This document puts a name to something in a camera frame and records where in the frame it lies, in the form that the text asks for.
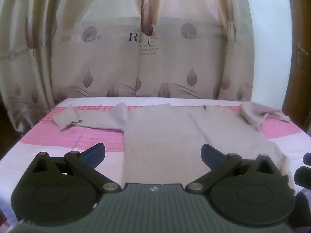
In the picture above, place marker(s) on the pink checked bed blanket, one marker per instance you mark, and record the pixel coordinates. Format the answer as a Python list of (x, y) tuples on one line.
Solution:
[(48, 140)]

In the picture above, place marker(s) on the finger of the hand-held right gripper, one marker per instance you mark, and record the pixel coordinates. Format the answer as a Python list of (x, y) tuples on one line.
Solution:
[(303, 174)]

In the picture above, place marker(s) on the brown wooden door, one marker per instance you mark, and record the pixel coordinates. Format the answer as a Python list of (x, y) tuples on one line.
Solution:
[(297, 82)]

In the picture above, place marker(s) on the beige leaf-print curtain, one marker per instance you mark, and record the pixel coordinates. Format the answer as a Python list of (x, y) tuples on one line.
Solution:
[(109, 53)]

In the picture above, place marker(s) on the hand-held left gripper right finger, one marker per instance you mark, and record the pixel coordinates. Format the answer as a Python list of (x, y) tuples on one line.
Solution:
[(211, 155)]

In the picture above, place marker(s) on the beige knit sweater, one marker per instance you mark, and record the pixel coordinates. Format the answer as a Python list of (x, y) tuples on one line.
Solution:
[(165, 136)]

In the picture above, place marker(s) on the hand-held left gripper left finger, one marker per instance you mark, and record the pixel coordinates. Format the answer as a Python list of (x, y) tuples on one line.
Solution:
[(94, 154)]

